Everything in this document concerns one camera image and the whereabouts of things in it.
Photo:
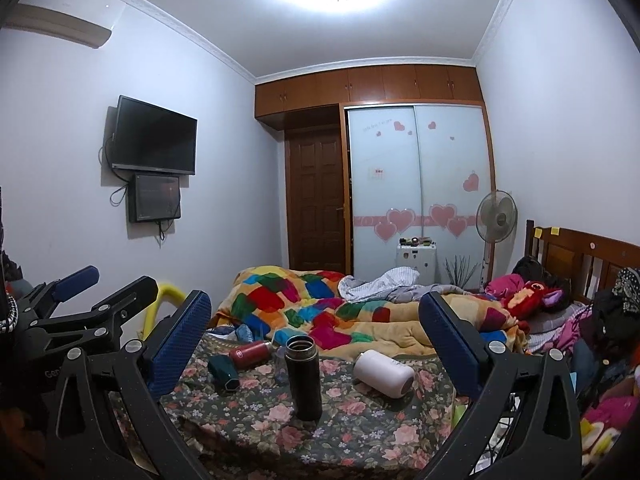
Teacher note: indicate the red bottle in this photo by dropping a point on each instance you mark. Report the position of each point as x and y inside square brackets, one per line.
[248, 353]

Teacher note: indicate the blue cloth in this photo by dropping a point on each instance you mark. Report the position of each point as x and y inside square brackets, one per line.
[237, 334]

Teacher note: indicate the white bottle lying down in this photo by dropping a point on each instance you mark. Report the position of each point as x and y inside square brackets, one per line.
[382, 372]

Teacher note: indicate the grey striped cloth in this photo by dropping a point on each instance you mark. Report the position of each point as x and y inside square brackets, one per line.
[380, 285]

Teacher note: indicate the colourful patchwork blanket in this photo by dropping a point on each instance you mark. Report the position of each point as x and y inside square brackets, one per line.
[320, 310]

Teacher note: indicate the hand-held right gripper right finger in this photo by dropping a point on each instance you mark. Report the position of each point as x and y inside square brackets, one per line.
[450, 347]

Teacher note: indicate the white small cabinet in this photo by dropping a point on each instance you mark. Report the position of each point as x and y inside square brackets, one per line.
[416, 264]

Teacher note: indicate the floral cloth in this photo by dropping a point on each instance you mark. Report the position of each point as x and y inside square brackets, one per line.
[350, 435]

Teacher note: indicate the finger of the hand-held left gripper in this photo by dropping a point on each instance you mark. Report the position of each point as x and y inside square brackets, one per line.
[77, 280]
[135, 297]

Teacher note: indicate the black clothes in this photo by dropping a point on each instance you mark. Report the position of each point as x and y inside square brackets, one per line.
[617, 305]

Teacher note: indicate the wooden wardrobe with heart stickers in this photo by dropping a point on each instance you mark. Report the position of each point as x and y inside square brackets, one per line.
[415, 160]

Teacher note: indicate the brown wooden door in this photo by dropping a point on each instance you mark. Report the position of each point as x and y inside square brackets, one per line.
[315, 200]

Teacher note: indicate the black steel flask cup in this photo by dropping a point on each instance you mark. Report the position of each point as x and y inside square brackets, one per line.
[303, 385]

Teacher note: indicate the white air conditioner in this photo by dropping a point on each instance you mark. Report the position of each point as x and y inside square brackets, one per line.
[65, 10]

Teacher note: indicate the pile of pink clothes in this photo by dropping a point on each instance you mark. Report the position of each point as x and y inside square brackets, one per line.
[595, 390]

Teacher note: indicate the small wall monitor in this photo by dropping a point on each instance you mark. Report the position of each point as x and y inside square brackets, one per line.
[154, 198]

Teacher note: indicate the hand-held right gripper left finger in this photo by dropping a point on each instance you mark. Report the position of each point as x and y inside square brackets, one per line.
[179, 342]

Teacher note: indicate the yellow tube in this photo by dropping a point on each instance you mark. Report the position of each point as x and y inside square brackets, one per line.
[150, 310]

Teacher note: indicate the standing fan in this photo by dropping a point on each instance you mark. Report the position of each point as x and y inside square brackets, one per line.
[496, 212]

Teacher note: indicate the bundle of dry twigs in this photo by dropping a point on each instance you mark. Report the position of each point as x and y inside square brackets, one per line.
[462, 272]

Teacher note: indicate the wall television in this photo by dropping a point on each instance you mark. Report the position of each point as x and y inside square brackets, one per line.
[152, 136]

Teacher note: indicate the red plush toy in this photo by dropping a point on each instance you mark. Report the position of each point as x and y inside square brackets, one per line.
[532, 297]

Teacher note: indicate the wooden bed headboard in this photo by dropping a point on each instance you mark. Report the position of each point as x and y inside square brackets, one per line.
[575, 255]

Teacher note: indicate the pink cloth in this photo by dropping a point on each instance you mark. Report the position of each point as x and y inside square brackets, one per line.
[505, 286]

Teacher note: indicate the dark green bottle lying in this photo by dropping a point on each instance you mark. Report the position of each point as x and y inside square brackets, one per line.
[223, 371]

